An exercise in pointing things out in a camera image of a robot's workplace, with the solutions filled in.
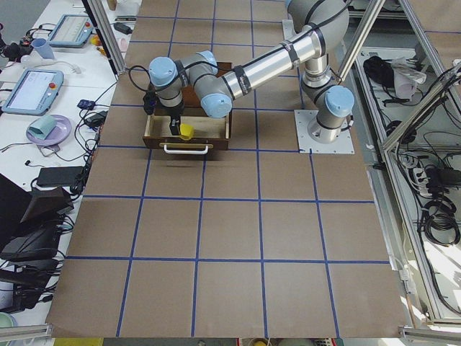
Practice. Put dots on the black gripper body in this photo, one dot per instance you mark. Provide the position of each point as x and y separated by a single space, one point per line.
174 112

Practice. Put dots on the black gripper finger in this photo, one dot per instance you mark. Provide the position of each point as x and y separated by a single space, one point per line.
175 127

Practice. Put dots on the yellow block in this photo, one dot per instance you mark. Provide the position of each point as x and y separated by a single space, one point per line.
187 132

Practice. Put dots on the light wood drawer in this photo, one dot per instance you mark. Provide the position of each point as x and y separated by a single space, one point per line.
197 131

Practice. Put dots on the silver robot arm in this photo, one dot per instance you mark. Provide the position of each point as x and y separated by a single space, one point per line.
319 27

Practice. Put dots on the black power adapter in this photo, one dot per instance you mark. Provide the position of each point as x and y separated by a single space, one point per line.
123 28

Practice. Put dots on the purple plate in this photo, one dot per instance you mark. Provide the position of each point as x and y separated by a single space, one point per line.
59 133

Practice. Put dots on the teach pendant tablet far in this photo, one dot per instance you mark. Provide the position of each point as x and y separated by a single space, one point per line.
71 31

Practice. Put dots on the teach pendant tablet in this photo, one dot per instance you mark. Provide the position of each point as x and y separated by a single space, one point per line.
34 93
71 31

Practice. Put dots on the teal cup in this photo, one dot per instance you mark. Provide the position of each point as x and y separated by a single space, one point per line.
42 127

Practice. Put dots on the teach pendant tablet near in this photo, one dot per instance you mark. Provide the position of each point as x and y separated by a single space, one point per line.
34 93

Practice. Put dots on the light blue cup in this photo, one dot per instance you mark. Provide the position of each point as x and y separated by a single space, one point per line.
43 48

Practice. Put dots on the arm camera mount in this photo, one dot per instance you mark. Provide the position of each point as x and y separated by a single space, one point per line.
149 102

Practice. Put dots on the white drawer handle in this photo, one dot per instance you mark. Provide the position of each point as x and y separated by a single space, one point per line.
169 148

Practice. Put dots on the aluminium frame post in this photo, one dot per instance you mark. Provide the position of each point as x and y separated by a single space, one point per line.
100 21

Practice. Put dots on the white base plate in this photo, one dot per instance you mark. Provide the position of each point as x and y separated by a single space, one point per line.
312 138

